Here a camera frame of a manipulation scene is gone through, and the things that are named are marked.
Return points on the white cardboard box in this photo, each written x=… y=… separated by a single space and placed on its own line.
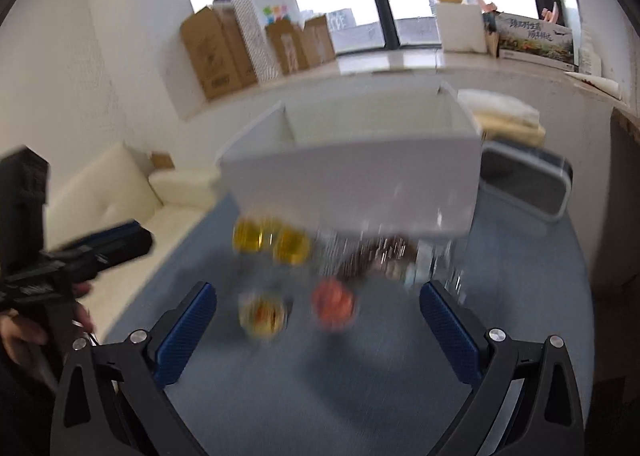
x=350 y=186

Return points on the white foam box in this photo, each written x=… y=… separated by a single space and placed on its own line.
x=462 y=29

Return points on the cream leather sofa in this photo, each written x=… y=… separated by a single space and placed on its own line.
x=115 y=201

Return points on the yellow jelly cup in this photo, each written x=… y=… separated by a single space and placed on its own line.
x=291 y=246
x=249 y=236

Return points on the white packet stack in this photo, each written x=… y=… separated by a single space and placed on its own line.
x=590 y=51

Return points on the blue table cover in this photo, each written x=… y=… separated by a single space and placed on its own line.
x=350 y=386

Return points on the orange print jelly cup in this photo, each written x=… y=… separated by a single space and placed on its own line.
x=262 y=314

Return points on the red jelly cup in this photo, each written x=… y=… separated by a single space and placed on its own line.
x=334 y=303

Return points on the tall cardboard box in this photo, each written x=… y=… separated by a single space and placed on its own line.
x=215 y=56

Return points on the brown jelly cup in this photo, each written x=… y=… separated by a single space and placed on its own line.
x=377 y=251

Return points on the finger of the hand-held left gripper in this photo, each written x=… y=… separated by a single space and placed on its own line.
x=107 y=232
x=127 y=248

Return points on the dotted white paper bag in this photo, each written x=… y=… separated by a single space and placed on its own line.
x=265 y=26

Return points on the pink figurine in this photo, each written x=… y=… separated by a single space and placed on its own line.
x=550 y=12

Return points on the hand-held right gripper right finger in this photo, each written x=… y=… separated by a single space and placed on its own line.
x=445 y=331

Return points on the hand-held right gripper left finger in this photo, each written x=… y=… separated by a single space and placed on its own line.
x=185 y=331

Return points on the yellow tissue pack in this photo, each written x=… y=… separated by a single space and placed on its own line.
x=505 y=119

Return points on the small cardboard piece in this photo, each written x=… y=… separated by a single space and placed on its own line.
x=162 y=161

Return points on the small open cardboard box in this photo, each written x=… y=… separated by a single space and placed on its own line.
x=300 y=49

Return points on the white paper cone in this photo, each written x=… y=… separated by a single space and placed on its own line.
x=595 y=84

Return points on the long printed gift box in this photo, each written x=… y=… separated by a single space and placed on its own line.
x=537 y=41

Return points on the person's left hand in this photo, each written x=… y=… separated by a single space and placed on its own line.
x=22 y=333

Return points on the pink toy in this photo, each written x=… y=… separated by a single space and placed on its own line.
x=487 y=4

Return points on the black digital clock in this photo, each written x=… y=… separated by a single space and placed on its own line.
x=525 y=181

